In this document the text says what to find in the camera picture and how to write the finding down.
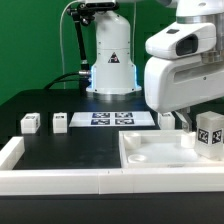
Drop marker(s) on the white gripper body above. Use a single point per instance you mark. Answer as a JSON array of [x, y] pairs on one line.
[[171, 85]]

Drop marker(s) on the white square tabletop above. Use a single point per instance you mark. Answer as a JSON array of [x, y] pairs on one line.
[[161, 149]]

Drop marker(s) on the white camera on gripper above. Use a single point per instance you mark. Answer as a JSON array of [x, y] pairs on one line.
[[182, 40]]

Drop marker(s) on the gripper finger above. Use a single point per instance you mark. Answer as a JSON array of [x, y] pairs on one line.
[[183, 115]]

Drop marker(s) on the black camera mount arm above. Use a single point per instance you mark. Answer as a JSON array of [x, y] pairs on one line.
[[83, 15]]

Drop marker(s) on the white U-shaped obstacle fence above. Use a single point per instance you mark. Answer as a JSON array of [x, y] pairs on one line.
[[101, 181]]

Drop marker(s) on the white marker base plate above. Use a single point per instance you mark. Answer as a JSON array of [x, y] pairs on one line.
[[106, 119]]

